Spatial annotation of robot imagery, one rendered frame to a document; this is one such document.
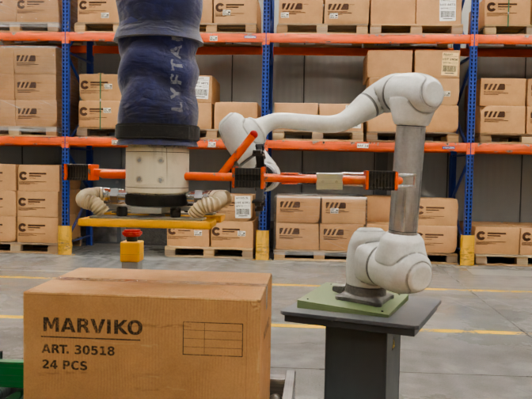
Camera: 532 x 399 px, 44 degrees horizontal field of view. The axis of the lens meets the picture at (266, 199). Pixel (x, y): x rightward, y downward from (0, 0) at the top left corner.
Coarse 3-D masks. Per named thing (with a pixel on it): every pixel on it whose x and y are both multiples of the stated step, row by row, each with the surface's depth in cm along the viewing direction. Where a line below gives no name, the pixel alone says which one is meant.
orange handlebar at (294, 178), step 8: (104, 176) 179; (112, 176) 179; (120, 176) 178; (184, 176) 177; (192, 176) 177; (200, 176) 177; (208, 176) 177; (216, 176) 177; (224, 176) 177; (264, 176) 176; (272, 176) 176; (280, 176) 176; (288, 176) 176; (296, 176) 176; (304, 176) 175; (312, 176) 175; (344, 176) 175; (352, 176) 175; (360, 176) 175; (296, 184) 178
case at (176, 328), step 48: (48, 288) 171; (96, 288) 172; (144, 288) 174; (192, 288) 175; (240, 288) 176; (48, 336) 167; (96, 336) 166; (144, 336) 165; (192, 336) 164; (240, 336) 163; (48, 384) 168; (96, 384) 167; (144, 384) 166; (192, 384) 165; (240, 384) 164
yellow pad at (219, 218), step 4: (188, 204) 189; (192, 204) 190; (108, 212) 189; (112, 212) 188; (128, 212) 188; (164, 212) 187; (168, 212) 187; (184, 212) 188; (188, 216) 185; (204, 216) 185; (208, 216) 185; (212, 216) 185; (216, 216) 185; (220, 216) 185; (224, 216) 192; (216, 220) 185; (220, 220) 185
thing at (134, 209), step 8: (112, 192) 180; (120, 192) 180; (192, 192) 179; (200, 192) 179; (104, 200) 180; (112, 200) 180; (120, 200) 181; (192, 200) 179; (112, 208) 180; (128, 208) 180; (136, 208) 169; (144, 208) 169; (152, 208) 169; (160, 208) 169; (168, 208) 177; (184, 208) 179
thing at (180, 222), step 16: (176, 208) 170; (80, 224) 168; (96, 224) 168; (112, 224) 167; (128, 224) 167; (144, 224) 167; (160, 224) 167; (176, 224) 166; (192, 224) 166; (208, 224) 166
